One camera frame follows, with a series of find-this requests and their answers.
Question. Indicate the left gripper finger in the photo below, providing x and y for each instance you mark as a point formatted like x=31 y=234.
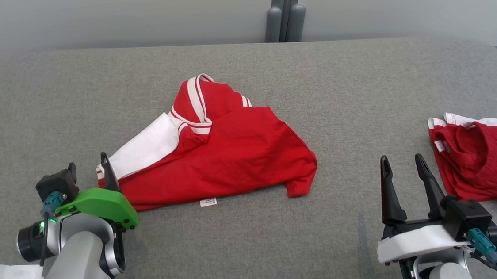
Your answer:
x=109 y=175
x=73 y=171

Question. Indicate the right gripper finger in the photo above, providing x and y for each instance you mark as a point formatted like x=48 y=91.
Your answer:
x=433 y=189
x=391 y=199

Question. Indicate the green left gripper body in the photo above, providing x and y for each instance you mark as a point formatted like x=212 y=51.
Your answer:
x=101 y=203

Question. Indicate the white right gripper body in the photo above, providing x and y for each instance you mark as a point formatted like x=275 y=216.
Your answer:
x=417 y=243

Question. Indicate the red shirt with white trim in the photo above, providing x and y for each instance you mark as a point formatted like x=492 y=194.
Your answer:
x=481 y=166

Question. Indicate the red jersey with white stripes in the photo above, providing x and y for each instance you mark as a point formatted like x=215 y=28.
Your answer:
x=238 y=156

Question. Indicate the white tape strip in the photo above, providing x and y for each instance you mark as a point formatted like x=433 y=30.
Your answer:
x=3 y=272

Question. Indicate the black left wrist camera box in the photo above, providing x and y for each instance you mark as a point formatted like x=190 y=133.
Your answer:
x=56 y=184

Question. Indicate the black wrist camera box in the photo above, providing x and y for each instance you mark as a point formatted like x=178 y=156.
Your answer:
x=56 y=184
x=466 y=216

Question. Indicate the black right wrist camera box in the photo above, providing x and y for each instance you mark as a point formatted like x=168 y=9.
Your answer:
x=466 y=216

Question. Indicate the grey metal post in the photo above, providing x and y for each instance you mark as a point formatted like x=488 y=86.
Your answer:
x=285 y=9

